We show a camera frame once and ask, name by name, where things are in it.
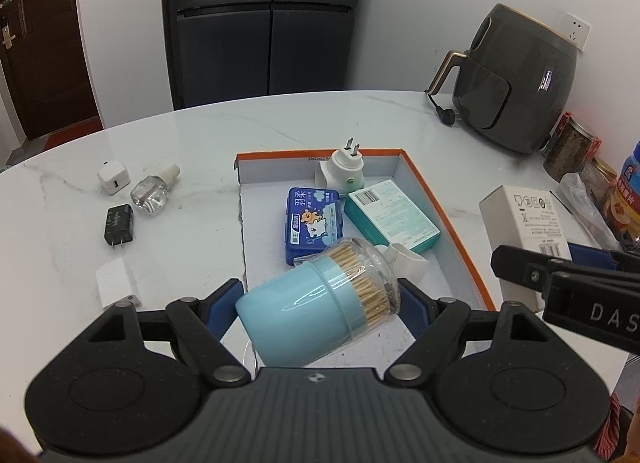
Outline white product box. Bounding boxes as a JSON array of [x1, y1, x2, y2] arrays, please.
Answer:
[[478, 184, 574, 313]]

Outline blue toothpick holder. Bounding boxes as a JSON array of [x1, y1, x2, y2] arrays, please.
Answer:
[[235, 238, 401, 368]]

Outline white wall charger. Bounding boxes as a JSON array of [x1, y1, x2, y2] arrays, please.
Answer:
[[96, 258, 142, 309]]

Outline black USB charger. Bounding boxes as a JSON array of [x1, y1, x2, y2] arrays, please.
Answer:
[[104, 204, 134, 247]]

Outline clear repellent liquid bottle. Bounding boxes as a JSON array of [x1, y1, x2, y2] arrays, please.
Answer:
[[130, 164, 181, 215]]

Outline white mosquito repellent heater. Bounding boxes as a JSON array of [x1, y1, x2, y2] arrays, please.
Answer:
[[314, 138, 364, 197]]

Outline small white cube charger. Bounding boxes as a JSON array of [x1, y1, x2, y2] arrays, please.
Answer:
[[96, 160, 131, 196]]

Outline blue lid food jar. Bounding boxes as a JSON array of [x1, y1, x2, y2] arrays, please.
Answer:
[[603, 142, 640, 249]]

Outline clear plastic bag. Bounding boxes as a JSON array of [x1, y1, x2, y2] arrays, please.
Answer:
[[559, 173, 622, 252]]

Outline glass jar dark contents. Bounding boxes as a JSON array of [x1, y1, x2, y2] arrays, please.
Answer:
[[544, 112, 602, 183]]

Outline teal white box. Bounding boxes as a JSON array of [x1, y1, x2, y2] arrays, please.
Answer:
[[344, 179, 440, 254]]

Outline blue tissue pack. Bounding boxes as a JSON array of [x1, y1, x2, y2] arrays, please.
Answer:
[[284, 187, 344, 266]]

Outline black air fryer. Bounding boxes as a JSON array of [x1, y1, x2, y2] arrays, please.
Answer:
[[425, 3, 577, 154]]

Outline red door mat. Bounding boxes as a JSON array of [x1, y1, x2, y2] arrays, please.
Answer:
[[43, 116, 103, 151]]

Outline black refrigerator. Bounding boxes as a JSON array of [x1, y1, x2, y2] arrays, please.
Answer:
[[163, 0, 359, 109]]

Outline dark brown door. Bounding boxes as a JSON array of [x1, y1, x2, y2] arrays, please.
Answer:
[[1, 0, 98, 139]]

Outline air fryer power cable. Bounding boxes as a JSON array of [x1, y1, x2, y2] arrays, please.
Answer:
[[426, 92, 459, 126]]

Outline white wall socket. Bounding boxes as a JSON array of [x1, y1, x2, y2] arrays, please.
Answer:
[[558, 14, 591, 52]]

